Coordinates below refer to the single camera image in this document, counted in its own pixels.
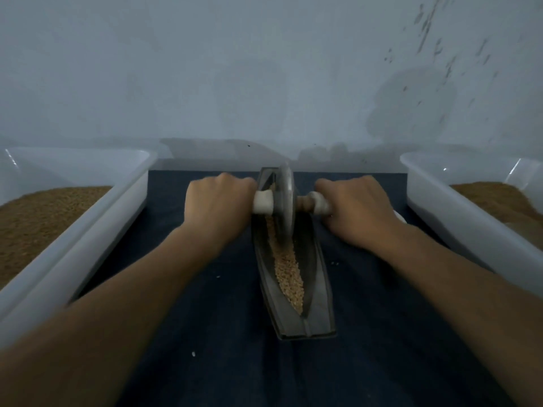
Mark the white round plate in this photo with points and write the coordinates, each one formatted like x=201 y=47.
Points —
x=400 y=217

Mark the dark blue tablecloth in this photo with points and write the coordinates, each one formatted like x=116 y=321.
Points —
x=220 y=356

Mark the person's right forearm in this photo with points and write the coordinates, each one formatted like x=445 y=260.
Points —
x=471 y=313

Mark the white plastic tray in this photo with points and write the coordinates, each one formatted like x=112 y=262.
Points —
x=458 y=220
x=85 y=229

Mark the boat-shaped metal grinding trough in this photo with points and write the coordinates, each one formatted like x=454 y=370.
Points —
x=316 y=313

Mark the person's left hand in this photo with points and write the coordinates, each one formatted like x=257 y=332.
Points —
x=216 y=206

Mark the person's right hand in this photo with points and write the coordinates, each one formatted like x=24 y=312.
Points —
x=356 y=212

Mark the person's left forearm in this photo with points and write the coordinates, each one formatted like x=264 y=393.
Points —
x=89 y=322

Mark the small ground grain portion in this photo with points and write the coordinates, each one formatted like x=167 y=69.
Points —
x=288 y=271

